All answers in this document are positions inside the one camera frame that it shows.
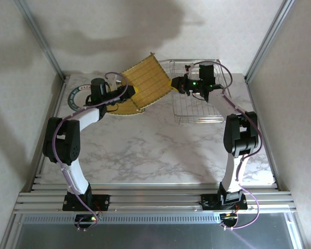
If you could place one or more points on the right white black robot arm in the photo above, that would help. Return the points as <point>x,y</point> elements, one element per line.
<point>241,135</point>

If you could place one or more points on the aluminium rail base frame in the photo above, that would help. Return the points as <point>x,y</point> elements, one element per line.
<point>155,199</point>

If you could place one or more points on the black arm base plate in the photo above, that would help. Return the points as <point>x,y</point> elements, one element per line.
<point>207,203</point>
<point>103,202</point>

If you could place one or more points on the small circuit board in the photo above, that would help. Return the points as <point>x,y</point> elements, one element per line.
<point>86,220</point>
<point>228,216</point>

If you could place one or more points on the yellow square plate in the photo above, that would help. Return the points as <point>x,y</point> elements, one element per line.
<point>119,110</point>
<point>147,77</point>

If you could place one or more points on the grey metal panel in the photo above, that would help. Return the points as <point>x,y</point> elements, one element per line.
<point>155,237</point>

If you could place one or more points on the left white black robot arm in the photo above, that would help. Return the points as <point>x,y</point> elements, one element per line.
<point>67,145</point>

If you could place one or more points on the aluminium corner post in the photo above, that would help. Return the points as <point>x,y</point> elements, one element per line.
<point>42,39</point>
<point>270,39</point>

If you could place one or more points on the aluminium side rail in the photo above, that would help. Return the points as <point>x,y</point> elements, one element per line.
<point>271,168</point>
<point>57,103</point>

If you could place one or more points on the dark green banded round plate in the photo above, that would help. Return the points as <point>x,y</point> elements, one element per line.
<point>77,99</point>

